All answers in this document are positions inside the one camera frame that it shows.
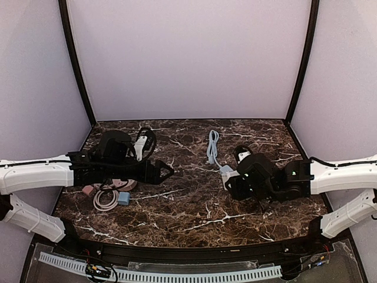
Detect white cube socket adapter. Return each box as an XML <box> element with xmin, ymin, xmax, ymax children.
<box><xmin>220</xmin><ymin>165</ymin><xmax>239</xmax><ymax>190</ymax></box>

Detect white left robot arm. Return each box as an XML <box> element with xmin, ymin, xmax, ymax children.
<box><xmin>1</xmin><ymin>151</ymin><xmax>174</xmax><ymax>243</ymax></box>

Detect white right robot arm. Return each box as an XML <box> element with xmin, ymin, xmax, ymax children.
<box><xmin>220</xmin><ymin>152</ymin><xmax>376</xmax><ymax>239</ymax></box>

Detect small pink cube adapter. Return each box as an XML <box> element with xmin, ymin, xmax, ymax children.
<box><xmin>82</xmin><ymin>185</ymin><xmax>95</xmax><ymax>197</ymax></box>

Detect pink round power socket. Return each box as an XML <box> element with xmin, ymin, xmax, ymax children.
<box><xmin>113</xmin><ymin>179</ymin><xmax>137</xmax><ymax>192</ymax></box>

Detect blue cube adapter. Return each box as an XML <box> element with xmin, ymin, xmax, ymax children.
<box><xmin>117</xmin><ymin>192</ymin><xmax>130</xmax><ymax>206</ymax></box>

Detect small green circuit board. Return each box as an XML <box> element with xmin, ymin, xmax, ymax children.
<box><xmin>85</xmin><ymin>264</ymin><xmax>111</xmax><ymax>278</ymax></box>

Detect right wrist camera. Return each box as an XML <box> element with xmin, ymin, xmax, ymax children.
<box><xmin>233</xmin><ymin>144</ymin><xmax>253</xmax><ymax>164</ymax></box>

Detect pink coiled cable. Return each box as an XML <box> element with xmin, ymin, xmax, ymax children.
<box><xmin>92</xmin><ymin>186</ymin><xmax>118</xmax><ymax>211</ymax></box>

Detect grey slotted cable duct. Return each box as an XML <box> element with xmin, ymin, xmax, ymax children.
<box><xmin>38</xmin><ymin>252</ymin><xmax>282</xmax><ymax>282</ymax></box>

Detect left black frame post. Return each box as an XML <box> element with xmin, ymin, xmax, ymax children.
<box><xmin>58</xmin><ymin>0</ymin><xmax>97</xmax><ymax>127</ymax></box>

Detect black frame post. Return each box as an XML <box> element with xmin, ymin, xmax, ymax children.
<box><xmin>58</xmin><ymin>0</ymin><xmax>97</xmax><ymax>127</ymax></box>
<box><xmin>285</xmin><ymin>0</ymin><xmax>320</xmax><ymax>125</ymax></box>

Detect right black frame post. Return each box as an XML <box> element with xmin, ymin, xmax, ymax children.
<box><xmin>285</xmin><ymin>0</ymin><xmax>320</xmax><ymax>125</ymax></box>

